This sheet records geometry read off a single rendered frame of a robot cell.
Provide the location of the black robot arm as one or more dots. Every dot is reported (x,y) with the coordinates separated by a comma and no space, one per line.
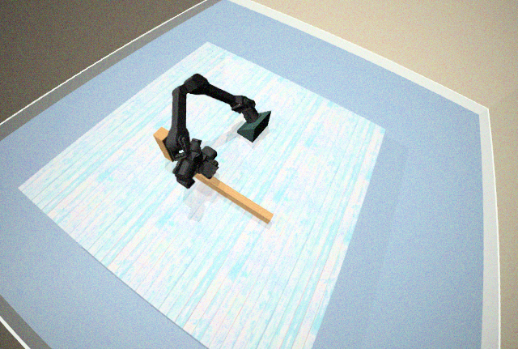
(178,134)

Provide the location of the wooden board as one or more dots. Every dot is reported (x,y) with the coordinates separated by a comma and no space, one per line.
(239,199)

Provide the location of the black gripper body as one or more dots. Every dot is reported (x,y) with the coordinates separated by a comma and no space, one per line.
(207,152)

